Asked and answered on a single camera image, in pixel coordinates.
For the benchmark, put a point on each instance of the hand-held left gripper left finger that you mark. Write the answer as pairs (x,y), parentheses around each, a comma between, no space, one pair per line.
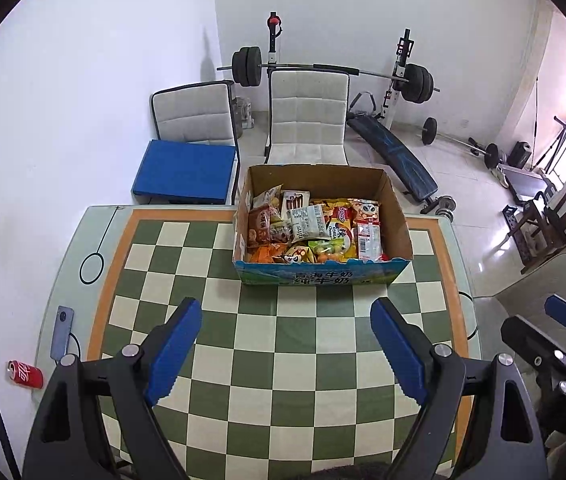
(175,350)

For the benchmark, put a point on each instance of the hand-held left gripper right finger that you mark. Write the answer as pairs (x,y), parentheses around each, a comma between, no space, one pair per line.
(398,350)

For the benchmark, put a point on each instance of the cardboard box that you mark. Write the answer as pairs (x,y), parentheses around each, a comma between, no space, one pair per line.
(313,275)

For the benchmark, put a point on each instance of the red and white snack packet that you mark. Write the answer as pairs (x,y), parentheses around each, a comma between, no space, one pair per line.
(368,240)

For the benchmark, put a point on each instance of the colourful candy packet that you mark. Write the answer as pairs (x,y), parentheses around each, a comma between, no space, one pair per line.
(328,248)

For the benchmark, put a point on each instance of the orange chip packet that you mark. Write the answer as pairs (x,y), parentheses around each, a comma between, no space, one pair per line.
(263,253)

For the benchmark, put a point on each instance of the yellow panda snack packet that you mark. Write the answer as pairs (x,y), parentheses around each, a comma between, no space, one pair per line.
(295,256)

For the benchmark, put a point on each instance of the dark red snack packet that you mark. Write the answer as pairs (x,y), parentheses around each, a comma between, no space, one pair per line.
(259,222)

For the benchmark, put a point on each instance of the white printed packet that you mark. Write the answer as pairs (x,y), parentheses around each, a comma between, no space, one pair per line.
(308,222)

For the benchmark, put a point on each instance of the checkered glass table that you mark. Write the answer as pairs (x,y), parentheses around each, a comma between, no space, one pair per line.
(263,335)

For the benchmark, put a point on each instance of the dark wooden chair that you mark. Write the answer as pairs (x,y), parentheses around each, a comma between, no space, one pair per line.
(563,220)

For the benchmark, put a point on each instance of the black perforated metal bar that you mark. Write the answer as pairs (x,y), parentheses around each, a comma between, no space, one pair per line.
(509,217)

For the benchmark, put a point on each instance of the large yellow noodle packet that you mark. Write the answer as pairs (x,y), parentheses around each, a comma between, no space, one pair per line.
(345,232)

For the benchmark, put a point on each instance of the grey flat board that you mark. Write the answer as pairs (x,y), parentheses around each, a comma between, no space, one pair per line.
(528,182)

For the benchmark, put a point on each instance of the orange panda snack packet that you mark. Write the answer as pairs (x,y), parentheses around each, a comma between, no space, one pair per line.
(365,208)

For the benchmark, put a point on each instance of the chrome dumbbell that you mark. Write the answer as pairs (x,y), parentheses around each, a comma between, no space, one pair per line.
(445,206)

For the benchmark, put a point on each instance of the red soda can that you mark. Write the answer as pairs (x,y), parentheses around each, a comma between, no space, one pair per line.
(25,374)

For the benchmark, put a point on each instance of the small black box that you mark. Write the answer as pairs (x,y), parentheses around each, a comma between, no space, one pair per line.
(520,155)

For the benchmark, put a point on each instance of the small clear snack bag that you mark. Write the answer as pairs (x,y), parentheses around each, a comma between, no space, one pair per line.
(269,199)

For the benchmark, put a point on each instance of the white chocolate stick packet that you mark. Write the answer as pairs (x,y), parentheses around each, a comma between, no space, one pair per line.
(294,200)

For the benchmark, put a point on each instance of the black sit-up bench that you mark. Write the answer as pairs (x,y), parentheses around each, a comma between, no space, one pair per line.
(398,155)

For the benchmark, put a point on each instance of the curl bar with plates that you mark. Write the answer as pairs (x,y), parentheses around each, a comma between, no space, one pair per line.
(429,131)

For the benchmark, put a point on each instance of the chair with blue cushion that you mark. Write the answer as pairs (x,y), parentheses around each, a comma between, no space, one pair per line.
(193,112)

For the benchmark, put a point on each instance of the tall white padded chair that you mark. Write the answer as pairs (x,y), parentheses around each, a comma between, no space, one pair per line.
(308,110)

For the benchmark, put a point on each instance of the white barbell rack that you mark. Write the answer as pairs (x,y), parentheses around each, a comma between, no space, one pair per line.
(400,60)

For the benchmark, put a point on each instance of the barbell with black plates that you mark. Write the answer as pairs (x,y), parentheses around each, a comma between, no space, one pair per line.
(248,66)

